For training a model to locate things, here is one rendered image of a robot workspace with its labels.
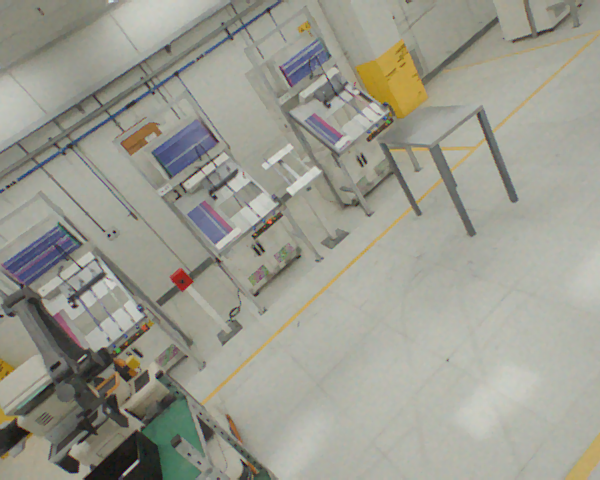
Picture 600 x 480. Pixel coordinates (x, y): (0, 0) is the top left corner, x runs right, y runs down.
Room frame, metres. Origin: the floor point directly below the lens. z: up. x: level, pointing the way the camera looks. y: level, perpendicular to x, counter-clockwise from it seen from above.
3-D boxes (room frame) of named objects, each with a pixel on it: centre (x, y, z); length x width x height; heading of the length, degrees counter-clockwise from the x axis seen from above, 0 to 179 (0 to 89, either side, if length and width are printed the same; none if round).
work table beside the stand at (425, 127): (2.74, -1.23, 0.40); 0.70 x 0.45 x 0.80; 6
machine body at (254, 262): (3.93, 0.46, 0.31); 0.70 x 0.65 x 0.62; 104
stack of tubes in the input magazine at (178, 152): (3.83, 0.37, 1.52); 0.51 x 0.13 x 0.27; 104
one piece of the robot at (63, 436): (1.55, 1.24, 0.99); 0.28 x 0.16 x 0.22; 104
